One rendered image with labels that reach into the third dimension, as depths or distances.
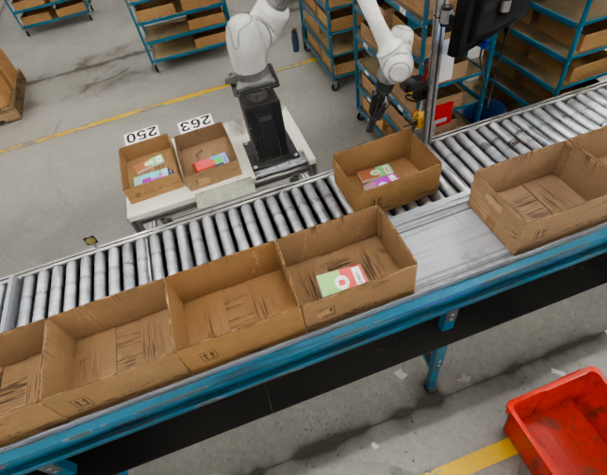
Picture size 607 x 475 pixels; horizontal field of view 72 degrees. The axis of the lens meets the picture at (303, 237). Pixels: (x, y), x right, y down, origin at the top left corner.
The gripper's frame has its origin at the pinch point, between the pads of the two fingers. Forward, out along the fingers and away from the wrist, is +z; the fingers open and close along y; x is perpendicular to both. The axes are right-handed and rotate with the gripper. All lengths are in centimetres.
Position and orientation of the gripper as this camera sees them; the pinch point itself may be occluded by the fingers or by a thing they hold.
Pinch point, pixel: (370, 124)
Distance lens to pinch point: 194.1
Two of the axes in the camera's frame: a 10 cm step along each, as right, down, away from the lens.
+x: -9.3, 0.8, -3.6
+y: -3.2, -6.9, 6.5
